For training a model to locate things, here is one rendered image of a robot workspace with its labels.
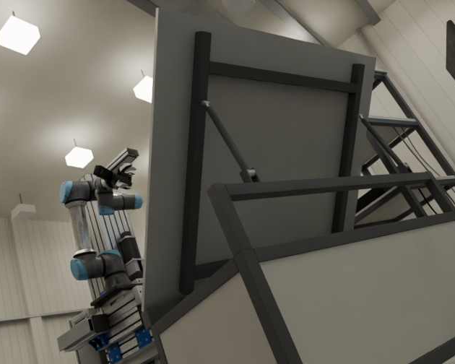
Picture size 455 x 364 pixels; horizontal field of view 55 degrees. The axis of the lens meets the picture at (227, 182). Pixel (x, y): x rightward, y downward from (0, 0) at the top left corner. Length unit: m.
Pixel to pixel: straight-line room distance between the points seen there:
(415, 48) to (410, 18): 0.76
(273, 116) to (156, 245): 0.68
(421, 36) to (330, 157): 9.44
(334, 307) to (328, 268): 0.11
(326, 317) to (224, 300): 0.26
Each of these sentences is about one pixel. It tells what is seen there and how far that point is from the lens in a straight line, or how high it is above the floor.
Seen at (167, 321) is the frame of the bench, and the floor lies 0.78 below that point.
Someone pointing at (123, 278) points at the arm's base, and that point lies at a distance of 2.38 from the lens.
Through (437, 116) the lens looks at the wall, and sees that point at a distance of 10.66.
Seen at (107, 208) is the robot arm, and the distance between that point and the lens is 2.12.
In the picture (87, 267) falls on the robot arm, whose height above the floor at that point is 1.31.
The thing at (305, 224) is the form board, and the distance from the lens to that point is 2.02.
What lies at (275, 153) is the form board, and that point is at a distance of 1.79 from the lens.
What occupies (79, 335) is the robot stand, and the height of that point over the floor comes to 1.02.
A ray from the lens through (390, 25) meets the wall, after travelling 11.72.
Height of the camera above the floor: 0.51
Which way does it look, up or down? 24 degrees up
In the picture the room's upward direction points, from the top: 24 degrees counter-clockwise
